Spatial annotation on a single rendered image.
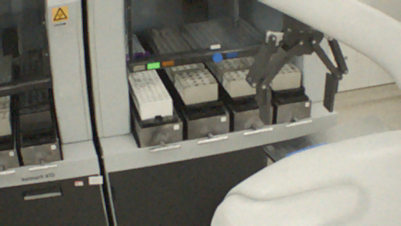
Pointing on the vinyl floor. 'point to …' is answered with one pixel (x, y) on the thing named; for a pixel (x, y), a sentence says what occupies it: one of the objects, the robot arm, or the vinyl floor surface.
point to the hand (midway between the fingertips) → (298, 109)
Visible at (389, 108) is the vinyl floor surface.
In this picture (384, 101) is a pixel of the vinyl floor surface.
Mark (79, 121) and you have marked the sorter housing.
